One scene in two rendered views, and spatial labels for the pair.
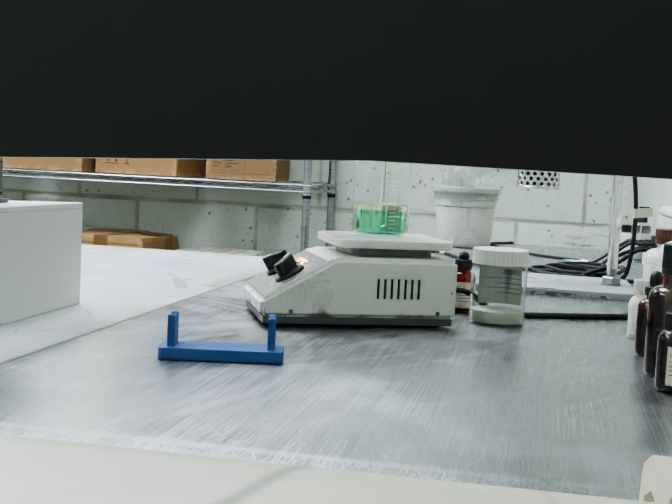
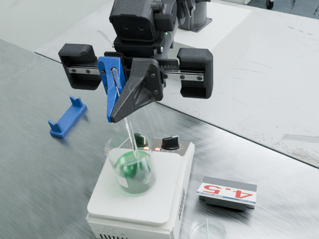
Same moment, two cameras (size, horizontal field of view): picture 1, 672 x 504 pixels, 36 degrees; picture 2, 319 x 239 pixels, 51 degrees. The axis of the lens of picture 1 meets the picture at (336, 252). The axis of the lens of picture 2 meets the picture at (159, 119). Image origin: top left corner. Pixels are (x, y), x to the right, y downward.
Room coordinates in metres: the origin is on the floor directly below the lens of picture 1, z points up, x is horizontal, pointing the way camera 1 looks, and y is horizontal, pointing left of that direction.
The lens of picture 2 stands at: (1.29, -0.27, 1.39)
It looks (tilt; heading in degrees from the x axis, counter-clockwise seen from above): 45 degrees down; 122
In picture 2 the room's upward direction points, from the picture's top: 10 degrees counter-clockwise
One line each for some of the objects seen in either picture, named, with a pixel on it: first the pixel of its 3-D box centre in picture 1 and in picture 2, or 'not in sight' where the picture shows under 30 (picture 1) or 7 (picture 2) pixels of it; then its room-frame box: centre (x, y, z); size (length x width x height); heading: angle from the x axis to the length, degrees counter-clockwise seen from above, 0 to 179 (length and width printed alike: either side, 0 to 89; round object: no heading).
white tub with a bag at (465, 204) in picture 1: (466, 195); not in sight; (2.19, -0.27, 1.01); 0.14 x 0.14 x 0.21
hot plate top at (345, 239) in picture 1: (382, 240); (136, 182); (1.09, -0.05, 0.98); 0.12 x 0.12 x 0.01; 13
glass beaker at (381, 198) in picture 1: (379, 199); (133, 162); (1.09, -0.04, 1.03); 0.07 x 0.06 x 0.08; 126
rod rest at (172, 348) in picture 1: (222, 336); (67, 114); (0.83, 0.09, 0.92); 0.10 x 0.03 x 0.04; 92
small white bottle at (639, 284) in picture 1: (640, 309); not in sight; (1.04, -0.31, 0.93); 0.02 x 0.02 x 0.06
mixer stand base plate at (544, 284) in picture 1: (524, 281); not in sight; (1.49, -0.27, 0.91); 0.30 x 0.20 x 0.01; 79
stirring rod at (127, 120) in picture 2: not in sight; (130, 133); (1.11, -0.05, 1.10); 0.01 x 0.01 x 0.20
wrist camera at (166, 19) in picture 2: not in sight; (142, 20); (1.10, 0.03, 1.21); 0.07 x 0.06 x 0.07; 11
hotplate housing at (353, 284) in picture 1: (357, 280); (145, 184); (1.09, -0.02, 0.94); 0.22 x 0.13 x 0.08; 103
